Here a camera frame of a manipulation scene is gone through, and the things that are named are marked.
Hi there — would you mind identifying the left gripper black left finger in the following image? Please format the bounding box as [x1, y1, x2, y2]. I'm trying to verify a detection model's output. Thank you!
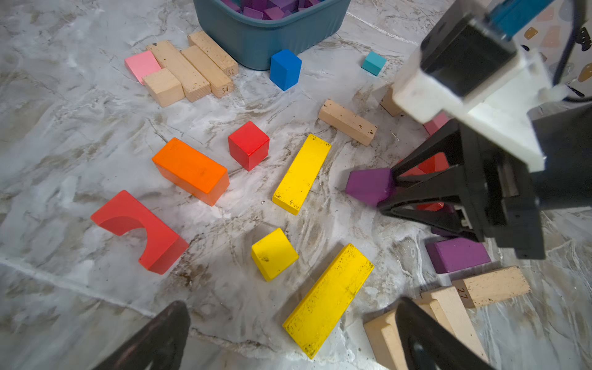
[96, 301, 191, 369]

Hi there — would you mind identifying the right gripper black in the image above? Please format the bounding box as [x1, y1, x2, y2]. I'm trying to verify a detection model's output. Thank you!
[378, 105, 591, 259]

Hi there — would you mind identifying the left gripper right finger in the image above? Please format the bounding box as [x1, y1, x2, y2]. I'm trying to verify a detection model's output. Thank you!
[395, 297, 492, 369]

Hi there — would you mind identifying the purple brick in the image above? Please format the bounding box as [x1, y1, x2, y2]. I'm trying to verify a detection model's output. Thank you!
[425, 237, 491, 274]
[345, 168, 396, 207]

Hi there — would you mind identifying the teal storage bin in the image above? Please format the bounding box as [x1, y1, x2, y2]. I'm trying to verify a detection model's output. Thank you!
[194, 0, 350, 71]

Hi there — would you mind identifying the natural wood arch brick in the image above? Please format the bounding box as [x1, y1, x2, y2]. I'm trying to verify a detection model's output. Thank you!
[364, 286, 492, 369]

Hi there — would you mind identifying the pink brick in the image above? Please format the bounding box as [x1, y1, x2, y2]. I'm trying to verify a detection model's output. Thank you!
[423, 112, 450, 136]

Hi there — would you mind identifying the natural wood brick centre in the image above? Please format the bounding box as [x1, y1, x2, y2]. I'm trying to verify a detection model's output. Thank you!
[380, 86, 404, 117]

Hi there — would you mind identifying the red arch brick left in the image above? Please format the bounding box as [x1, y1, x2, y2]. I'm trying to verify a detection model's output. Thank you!
[90, 190, 191, 276]

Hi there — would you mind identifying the natural wood flat brick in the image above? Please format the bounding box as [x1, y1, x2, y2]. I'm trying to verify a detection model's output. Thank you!
[452, 266, 531, 308]

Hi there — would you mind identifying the long yellow brick lower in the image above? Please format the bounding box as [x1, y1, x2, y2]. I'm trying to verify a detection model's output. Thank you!
[283, 244, 374, 360]

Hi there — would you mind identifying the long yellow brick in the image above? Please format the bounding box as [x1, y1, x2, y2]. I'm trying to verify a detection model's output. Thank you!
[272, 134, 331, 215]
[283, 244, 374, 360]

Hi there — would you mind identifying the teal cube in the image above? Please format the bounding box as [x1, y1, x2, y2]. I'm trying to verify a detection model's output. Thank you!
[362, 52, 387, 76]

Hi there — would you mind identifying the natural wood brick slanted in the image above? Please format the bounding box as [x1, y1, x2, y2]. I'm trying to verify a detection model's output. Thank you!
[318, 100, 378, 146]

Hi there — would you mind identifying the small yellow cube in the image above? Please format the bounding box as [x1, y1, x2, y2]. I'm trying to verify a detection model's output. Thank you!
[251, 228, 299, 282]

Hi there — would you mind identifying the long yellow brick upper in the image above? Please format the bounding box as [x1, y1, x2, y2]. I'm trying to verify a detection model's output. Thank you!
[272, 134, 331, 215]

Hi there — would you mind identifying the orange brick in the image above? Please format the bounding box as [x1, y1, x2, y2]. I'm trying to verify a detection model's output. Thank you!
[152, 138, 230, 207]

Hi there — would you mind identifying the blue cube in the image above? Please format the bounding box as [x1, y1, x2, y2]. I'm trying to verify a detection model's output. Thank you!
[270, 49, 302, 91]

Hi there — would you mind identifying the red cube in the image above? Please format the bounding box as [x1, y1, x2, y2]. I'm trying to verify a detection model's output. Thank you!
[228, 121, 270, 171]

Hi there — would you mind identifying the natural wood cube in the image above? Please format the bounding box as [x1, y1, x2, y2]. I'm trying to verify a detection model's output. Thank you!
[143, 68, 185, 107]

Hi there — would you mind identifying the long natural wood brick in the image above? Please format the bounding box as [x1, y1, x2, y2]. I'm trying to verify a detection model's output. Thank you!
[146, 40, 212, 102]

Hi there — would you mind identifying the small pink cube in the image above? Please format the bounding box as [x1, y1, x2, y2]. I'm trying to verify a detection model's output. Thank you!
[124, 51, 162, 85]

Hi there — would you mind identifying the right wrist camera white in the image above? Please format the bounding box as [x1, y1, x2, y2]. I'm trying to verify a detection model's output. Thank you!
[391, 1, 567, 172]

